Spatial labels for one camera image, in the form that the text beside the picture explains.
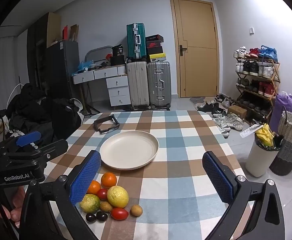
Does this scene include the round red tomato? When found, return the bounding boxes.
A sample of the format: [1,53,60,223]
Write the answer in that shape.
[96,189,107,201]

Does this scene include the black plastic frame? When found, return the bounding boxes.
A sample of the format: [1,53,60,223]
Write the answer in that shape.
[93,114,120,134]

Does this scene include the green wrinkled passion fruit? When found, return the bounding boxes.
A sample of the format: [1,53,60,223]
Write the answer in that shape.
[80,194,100,213]

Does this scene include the cardboard box on floor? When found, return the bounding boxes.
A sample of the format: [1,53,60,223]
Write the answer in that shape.
[227,105,247,119]

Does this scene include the cream round plate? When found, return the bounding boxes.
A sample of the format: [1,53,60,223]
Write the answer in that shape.
[100,131,159,171]

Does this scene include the wooden door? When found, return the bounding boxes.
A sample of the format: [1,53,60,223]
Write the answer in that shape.
[170,0,220,98]

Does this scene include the pile of black clothes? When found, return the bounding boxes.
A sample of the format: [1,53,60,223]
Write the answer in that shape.
[6,83,83,146]

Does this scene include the dark plum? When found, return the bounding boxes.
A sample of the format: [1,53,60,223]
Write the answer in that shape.
[86,213,97,224]
[96,211,108,222]

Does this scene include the white wall switch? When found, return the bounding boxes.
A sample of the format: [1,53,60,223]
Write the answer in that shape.
[249,27,255,35]

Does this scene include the woven laundry basket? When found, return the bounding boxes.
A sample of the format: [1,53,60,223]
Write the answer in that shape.
[269,110,292,176]

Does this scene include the dark grey refrigerator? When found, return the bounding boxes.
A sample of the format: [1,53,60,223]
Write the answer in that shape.
[46,40,80,99]

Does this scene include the yellow smooth passion fruit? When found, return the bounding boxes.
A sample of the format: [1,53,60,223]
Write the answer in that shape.
[107,185,129,208]

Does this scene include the white trash bin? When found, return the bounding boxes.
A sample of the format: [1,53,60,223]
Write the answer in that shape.
[245,134,283,178]

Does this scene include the teal suitcase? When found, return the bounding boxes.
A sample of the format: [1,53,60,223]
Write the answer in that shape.
[126,23,147,61]

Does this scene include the person's left hand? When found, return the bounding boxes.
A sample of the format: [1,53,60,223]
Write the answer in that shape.
[0,186,25,228]

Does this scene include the white drawer desk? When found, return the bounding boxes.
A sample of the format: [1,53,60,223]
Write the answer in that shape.
[73,64,131,107]

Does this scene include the wooden shoe rack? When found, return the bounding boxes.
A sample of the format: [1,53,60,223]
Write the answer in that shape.
[234,57,281,125]

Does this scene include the stacked shoe boxes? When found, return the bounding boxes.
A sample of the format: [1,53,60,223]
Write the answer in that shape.
[146,34,164,62]

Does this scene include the checkered tablecloth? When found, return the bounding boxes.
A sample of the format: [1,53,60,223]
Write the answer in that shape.
[42,109,252,240]

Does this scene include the silver suitcase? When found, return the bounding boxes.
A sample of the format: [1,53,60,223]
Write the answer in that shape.
[147,61,172,109]

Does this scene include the purple bag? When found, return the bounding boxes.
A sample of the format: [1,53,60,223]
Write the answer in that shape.
[269,91,292,132]

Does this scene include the oval red tomato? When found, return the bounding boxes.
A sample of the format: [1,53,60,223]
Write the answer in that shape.
[111,207,129,220]

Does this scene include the large orange tangerine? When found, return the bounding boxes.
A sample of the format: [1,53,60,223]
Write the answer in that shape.
[101,172,117,189]

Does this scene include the small orange tangerine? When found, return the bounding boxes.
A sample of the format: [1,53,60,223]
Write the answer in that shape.
[87,180,101,195]

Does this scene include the beige suitcase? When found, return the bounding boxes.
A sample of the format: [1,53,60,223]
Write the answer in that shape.
[126,61,150,107]

